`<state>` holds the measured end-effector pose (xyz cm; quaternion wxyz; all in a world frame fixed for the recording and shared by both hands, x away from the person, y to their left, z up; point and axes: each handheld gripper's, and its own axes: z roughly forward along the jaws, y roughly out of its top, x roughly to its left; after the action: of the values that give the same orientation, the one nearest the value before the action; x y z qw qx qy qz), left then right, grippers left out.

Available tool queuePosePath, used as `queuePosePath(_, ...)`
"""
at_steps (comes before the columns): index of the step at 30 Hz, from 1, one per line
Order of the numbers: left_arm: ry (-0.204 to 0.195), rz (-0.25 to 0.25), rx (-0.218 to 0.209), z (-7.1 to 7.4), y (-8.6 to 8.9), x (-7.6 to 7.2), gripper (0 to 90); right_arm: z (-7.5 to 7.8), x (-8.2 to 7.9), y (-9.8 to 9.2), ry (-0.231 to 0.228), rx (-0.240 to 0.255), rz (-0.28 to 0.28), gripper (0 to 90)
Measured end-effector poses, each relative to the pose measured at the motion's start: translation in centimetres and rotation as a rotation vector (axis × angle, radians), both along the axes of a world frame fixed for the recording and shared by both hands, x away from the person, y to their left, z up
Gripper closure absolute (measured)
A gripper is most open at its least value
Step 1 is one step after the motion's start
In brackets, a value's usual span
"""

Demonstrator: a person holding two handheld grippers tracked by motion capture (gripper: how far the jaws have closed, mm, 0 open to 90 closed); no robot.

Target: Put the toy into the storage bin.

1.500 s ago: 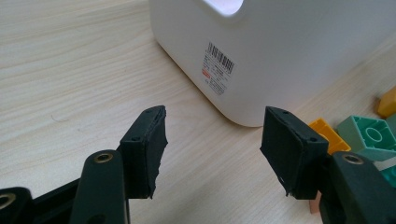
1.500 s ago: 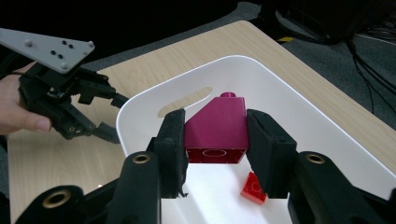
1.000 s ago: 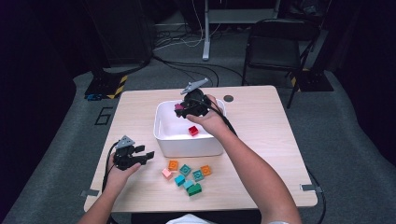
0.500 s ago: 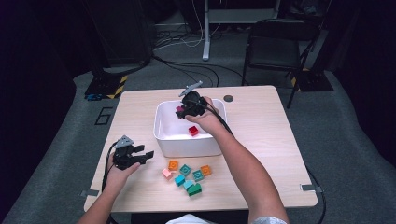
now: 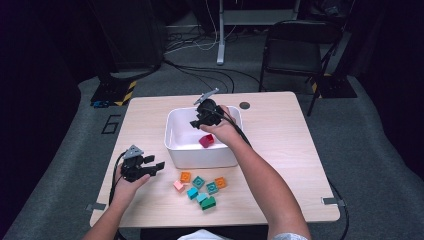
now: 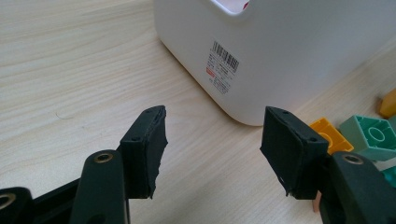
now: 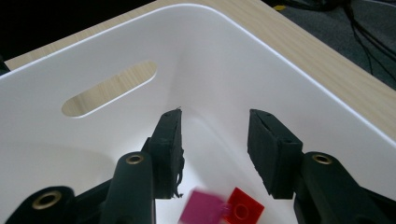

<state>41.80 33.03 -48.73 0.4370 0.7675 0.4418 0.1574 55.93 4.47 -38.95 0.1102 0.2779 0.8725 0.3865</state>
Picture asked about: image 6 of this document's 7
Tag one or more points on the orange toy block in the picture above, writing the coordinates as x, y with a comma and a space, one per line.
334, 140
389, 104

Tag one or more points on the pink toy block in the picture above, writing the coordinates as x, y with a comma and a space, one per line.
317, 202

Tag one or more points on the cyan toy block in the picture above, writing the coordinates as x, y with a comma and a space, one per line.
390, 176

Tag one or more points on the white plastic storage box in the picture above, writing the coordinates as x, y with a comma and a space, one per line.
280, 46

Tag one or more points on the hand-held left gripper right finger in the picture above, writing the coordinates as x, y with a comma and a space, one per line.
292, 155

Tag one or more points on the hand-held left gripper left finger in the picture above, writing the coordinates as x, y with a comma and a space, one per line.
143, 155

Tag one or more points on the red toy block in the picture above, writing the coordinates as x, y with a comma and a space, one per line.
246, 5

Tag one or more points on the teal green toy block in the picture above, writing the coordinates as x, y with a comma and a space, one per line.
370, 140

